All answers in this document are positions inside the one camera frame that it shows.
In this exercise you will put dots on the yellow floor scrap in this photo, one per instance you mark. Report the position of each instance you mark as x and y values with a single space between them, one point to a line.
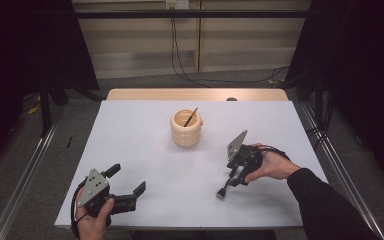
33 110

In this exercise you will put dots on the person's right hand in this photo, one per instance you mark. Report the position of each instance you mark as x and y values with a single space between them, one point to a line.
273 165

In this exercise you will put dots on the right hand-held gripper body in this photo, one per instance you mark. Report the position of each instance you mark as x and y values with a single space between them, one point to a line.
243 156

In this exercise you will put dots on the wooden table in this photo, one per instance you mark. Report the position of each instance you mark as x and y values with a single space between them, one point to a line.
180 94

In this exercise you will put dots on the metal floor rail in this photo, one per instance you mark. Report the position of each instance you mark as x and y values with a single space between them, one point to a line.
330 146
23 180

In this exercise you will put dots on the dark round table grommet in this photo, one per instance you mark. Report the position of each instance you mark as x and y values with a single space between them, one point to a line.
231 99

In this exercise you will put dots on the white wall socket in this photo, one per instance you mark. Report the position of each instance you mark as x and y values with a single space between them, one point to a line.
177 4

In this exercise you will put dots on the black makeup brush silver ferrule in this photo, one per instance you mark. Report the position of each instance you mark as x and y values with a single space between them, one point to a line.
221 193

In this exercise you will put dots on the black horizontal bar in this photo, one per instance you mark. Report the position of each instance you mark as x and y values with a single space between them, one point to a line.
193 14

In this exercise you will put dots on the thin black orange-tipped brush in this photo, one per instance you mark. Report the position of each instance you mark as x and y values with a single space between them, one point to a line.
190 117

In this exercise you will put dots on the small black floor stick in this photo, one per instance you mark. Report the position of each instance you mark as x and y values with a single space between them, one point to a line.
69 142

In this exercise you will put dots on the cream ribbed cup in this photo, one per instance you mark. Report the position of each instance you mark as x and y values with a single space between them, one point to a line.
186 133

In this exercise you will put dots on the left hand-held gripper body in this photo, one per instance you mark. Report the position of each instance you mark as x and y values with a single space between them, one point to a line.
95 193

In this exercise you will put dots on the black metal stand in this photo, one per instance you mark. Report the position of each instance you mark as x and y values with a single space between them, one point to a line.
45 110

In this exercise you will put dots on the white table mat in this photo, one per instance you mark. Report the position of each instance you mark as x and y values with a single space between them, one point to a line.
163 160

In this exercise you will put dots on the dark curtain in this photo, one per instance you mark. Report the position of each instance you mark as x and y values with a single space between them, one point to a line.
20 50
363 66

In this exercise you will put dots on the person's left hand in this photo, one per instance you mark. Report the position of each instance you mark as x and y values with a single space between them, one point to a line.
91 225

